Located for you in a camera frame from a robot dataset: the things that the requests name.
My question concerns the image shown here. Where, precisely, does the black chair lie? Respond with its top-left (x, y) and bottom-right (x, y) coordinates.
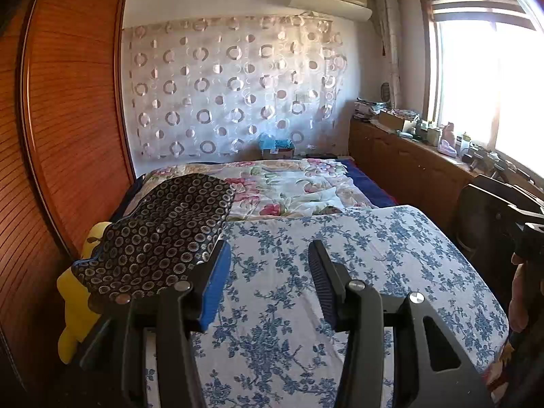
top-left (453, 175), bottom-right (543, 308)

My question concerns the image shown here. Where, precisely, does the pink floral quilt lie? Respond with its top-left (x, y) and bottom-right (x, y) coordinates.
top-left (126, 158), bottom-right (375, 220)

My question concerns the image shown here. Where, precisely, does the navy patterned silk shirt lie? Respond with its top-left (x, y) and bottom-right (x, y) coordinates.
top-left (71, 174), bottom-right (234, 301)

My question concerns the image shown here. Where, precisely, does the cardboard box on cabinet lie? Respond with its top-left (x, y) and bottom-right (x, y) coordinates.
top-left (378, 110), bottom-right (417, 132)

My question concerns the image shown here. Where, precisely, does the bright window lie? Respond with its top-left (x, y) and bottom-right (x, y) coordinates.
top-left (421, 0), bottom-right (543, 176)

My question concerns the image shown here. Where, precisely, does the pink figurine on cabinet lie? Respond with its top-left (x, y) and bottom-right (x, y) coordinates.
top-left (438, 122), bottom-right (457, 157)

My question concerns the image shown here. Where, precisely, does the blue floral white bedsheet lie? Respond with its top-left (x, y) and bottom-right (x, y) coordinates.
top-left (191, 205), bottom-right (509, 407)

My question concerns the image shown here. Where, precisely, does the teal box behind bed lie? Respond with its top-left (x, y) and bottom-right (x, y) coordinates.
top-left (258, 133), bottom-right (295, 159)

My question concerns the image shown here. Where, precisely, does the person's right hand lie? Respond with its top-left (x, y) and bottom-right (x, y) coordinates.
top-left (508, 253), bottom-right (543, 333)

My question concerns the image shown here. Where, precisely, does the sheer circle-patterned curtain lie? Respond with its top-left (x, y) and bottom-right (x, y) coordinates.
top-left (123, 15), bottom-right (347, 163)

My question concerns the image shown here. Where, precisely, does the yellow plush toy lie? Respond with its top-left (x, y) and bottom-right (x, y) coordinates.
top-left (56, 221), bottom-right (114, 366)

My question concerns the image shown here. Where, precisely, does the navy blue blanket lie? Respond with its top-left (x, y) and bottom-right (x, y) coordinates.
top-left (338, 158), bottom-right (397, 208)

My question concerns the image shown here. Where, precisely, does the wooden louvered wardrobe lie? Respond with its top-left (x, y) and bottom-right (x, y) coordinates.
top-left (1, 0), bottom-right (135, 404)

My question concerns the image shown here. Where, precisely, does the long wooden side cabinet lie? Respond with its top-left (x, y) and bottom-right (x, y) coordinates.
top-left (347, 117), bottom-right (544, 239)

